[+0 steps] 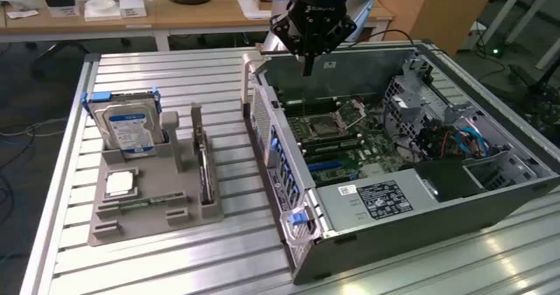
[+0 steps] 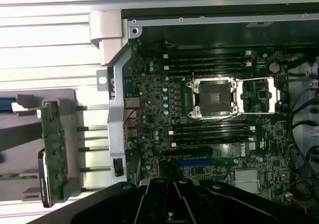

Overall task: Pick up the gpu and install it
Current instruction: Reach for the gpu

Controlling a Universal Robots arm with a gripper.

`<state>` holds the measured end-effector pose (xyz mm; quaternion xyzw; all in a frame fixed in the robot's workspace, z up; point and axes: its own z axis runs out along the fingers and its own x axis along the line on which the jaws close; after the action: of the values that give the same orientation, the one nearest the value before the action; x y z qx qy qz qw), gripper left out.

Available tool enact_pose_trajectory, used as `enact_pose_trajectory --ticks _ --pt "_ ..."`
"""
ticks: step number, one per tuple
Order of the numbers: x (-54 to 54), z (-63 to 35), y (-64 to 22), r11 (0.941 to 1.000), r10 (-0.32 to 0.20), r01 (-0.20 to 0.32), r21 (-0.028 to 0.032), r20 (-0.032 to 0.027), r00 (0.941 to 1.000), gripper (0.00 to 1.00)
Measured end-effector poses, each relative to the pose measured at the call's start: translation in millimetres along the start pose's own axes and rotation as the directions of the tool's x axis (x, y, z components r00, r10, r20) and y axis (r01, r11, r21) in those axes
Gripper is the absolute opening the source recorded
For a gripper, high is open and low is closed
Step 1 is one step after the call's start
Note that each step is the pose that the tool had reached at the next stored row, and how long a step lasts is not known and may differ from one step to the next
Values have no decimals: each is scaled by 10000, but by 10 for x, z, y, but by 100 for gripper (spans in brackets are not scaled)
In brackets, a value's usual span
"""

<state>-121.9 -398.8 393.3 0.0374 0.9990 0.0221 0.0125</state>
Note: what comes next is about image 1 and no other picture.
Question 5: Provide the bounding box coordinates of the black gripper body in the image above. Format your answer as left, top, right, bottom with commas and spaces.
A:
287, 0, 353, 57

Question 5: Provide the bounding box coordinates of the graphics card with metal bracket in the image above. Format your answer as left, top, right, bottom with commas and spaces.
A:
189, 102, 216, 207

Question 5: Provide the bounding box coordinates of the stack of white papers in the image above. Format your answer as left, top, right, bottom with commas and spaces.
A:
236, 0, 273, 20

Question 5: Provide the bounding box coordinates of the wooden desk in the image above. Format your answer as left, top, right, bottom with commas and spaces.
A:
0, 0, 396, 52

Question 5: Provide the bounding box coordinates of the wooden cabinet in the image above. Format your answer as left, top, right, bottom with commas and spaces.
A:
368, 0, 503, 56

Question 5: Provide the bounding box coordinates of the metal socket cover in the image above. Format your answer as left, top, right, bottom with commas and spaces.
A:
335, 100, 369, 126

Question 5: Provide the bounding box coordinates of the metal disk bay cage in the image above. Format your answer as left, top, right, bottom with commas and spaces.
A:
381, 75, 444, 145

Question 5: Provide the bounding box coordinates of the CPU socket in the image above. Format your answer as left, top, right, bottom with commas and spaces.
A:
305, 113, 343, 139

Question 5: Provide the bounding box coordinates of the installed RAM stick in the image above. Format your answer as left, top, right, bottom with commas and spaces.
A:
299, 136, 360, 148
303, 140, 365, 155

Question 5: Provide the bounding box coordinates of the plain white box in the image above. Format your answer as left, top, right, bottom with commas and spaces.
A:
119, 0, 147, 19

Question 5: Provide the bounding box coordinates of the green motherboard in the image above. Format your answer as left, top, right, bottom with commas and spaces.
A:
279, 94, 411, 183

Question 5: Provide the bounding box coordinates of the blue expansion slot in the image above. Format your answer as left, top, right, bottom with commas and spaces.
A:
307, 160, 344, 173

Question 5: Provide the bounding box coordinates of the hard disk in blue caddy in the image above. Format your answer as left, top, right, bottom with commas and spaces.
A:
80, 87, 171, 160

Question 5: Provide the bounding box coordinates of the white box with black lid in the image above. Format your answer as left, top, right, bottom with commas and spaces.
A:
44, 0, 81, 18

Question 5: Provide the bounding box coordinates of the grey power supply unit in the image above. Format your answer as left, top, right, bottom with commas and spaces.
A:
315, 169, 439, 234

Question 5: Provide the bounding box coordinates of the open grey PC case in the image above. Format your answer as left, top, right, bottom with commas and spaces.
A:
240, 40, 560, 286

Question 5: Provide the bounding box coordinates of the silver CPU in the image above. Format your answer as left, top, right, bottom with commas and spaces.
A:
105, 172, 136, 197

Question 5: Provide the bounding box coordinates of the green RAM stick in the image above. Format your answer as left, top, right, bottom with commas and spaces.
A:
116, 195, 171, 211

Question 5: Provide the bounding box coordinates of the grey plastic parts rack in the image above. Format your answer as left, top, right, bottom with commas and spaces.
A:
87, 110, 227, 247

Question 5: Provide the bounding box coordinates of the black cable behind case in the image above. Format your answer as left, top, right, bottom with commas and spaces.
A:
349, 29, 435, 52

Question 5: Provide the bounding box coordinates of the white table frame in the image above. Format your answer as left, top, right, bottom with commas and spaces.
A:
480, 0, 560, 70

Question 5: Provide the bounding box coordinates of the blue wire bundle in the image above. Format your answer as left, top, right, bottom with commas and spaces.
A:
453, 128, 491, 159

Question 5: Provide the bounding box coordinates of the white floor cable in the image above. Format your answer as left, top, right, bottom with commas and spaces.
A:
0, 117, 68, 138

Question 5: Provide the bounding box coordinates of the blue floor cable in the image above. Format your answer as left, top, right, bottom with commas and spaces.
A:
0, 142, 35, 265

